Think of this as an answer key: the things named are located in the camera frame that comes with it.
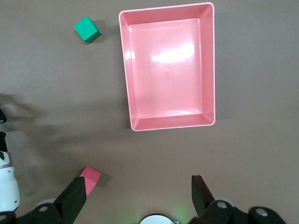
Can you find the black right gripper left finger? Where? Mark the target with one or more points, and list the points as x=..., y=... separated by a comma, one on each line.
x=70, y=203

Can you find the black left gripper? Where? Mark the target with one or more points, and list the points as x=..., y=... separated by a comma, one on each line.
x=2, y=140

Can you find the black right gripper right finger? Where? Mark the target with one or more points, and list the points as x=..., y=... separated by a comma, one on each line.
x=205, y=205

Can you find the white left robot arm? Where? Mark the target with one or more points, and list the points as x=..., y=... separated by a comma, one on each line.
x=8, y=184

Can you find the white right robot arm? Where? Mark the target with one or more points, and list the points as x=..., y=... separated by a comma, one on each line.
x=156, y=220

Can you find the pink foam cube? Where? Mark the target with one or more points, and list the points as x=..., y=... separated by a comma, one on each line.
x=92, y=176

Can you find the brown table mat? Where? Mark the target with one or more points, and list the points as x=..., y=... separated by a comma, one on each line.
x=46, y=70

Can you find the green foam cube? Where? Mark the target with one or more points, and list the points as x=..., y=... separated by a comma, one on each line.
x=86, y=29

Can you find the pink plastic tray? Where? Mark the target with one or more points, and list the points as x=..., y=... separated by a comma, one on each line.
x=163, y=70

